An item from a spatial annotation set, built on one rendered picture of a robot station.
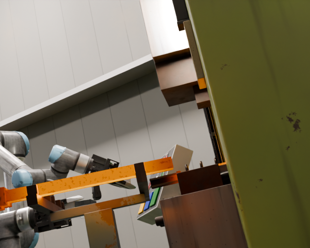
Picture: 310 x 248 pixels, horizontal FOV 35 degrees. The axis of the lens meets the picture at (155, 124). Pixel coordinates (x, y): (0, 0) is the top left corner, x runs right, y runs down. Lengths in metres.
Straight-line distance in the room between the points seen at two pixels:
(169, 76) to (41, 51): 4.67
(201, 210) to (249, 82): 0.40
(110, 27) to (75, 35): 0.49
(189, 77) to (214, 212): 0.46
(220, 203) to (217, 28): 0.47
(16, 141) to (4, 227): 0.69
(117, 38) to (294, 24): 4.40
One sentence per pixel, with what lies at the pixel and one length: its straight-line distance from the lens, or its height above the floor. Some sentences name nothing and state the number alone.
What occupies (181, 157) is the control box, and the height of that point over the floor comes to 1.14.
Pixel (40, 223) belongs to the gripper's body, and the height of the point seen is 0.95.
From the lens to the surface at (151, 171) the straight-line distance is 0.98.
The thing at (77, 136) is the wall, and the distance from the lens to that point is 5.60.
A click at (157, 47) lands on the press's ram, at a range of 1.58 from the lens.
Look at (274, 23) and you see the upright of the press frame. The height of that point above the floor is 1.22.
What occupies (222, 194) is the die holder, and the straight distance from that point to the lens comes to 1.36.
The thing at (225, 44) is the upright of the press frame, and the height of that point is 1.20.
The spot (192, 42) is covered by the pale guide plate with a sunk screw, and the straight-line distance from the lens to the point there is 1.35.
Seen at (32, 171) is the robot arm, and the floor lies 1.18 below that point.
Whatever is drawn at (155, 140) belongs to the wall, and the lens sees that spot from 5.01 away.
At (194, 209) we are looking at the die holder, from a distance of 1.36.
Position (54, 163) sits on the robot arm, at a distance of 2.00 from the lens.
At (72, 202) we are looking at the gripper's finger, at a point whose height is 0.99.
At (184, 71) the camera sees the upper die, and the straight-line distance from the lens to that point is 1.60.
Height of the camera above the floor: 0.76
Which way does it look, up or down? 15 degrees up
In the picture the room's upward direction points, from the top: 12 degrees counter-clockwise
